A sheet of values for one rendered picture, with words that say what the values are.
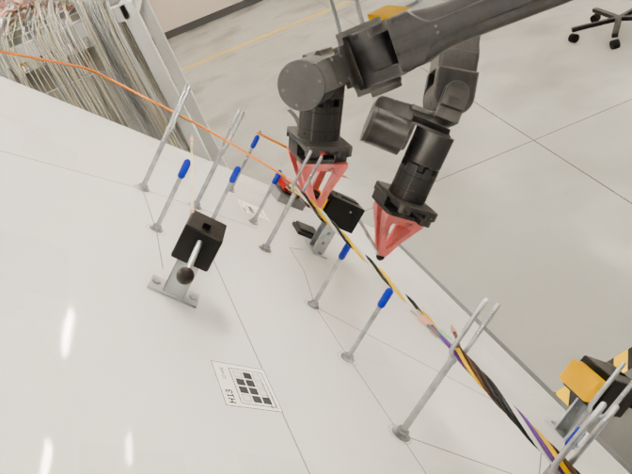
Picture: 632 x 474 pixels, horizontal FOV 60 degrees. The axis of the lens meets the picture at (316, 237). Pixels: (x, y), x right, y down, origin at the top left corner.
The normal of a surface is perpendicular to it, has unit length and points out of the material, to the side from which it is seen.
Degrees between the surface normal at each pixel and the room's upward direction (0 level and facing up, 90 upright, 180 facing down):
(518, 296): 0
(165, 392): 50
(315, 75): 74
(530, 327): 0
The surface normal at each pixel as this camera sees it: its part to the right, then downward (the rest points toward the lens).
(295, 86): -0.29, 0.39
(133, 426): 0.47, -0.84
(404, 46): -0.49, 0.44
